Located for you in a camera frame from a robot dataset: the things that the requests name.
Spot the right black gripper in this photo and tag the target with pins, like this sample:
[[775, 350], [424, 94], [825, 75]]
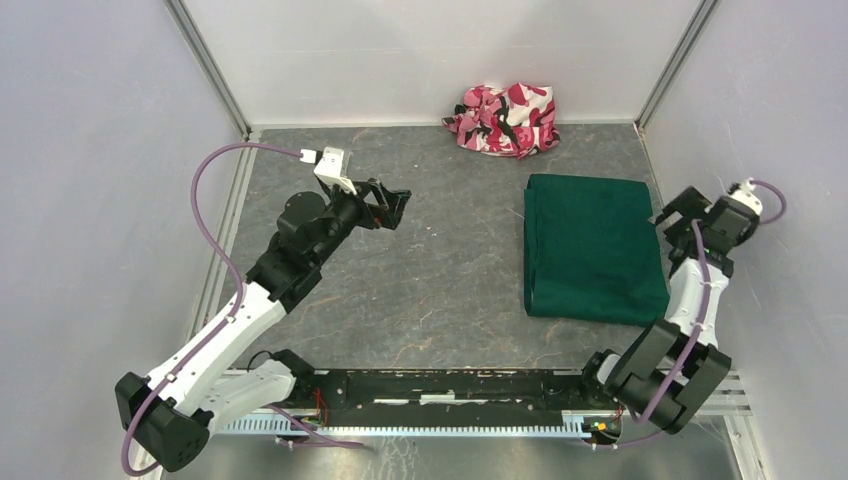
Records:
[[690, 205]]

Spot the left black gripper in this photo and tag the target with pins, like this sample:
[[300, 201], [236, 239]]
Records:
[[394, 200]]

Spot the green surgical drape cloth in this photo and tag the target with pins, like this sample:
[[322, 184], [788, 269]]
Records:
[[590, 251]]

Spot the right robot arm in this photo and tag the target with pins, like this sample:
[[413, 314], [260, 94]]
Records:
[[675, 364]]

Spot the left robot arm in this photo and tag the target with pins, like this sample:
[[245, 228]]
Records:
[[172, 411]]

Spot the pink camouflage cloth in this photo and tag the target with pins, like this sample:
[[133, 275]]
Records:
[[515, 121]]

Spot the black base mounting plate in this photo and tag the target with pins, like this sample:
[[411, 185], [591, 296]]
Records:
[[446, 397]]

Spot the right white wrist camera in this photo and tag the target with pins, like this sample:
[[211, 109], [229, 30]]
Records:
[[745, 193]]

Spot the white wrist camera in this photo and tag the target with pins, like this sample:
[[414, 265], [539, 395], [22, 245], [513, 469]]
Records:
[[330, 169], [745, 193]]

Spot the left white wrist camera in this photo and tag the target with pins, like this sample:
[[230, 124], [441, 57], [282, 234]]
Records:
[[330, 169]]

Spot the aluminium frame rail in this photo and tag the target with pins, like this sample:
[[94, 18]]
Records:
[[274, 421]]

